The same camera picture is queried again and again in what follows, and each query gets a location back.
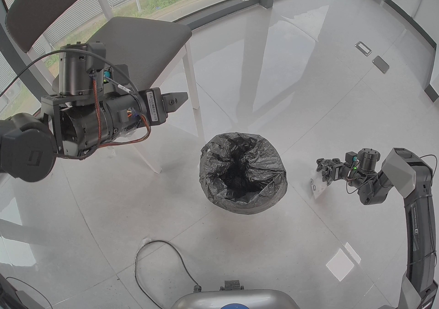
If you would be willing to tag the black plastic bag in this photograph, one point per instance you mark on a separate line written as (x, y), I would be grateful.
(219, 163)

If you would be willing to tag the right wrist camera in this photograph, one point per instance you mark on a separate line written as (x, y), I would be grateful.
(350, 157)

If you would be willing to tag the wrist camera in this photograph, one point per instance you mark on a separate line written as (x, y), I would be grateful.
(116, 86)
(350, 157)

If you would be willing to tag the clear printed wrapper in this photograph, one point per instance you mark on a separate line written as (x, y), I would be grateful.
(319, 189)

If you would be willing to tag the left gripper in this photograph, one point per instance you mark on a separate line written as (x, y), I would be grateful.
(113, 119)

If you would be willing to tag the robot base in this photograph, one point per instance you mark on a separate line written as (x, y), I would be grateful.
(236, 299)

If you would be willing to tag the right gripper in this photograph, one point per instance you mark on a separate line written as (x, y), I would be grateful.
(343, 173)

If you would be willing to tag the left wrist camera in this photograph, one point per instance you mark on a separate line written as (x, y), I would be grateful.
(116, 86)

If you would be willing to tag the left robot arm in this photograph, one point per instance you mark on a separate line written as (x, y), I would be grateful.
(24, 150)

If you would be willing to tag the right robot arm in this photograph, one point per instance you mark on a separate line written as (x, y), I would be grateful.
(415, 218)

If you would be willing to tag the dark grey white-legged chair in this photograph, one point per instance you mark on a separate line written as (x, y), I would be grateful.
(147, 43)

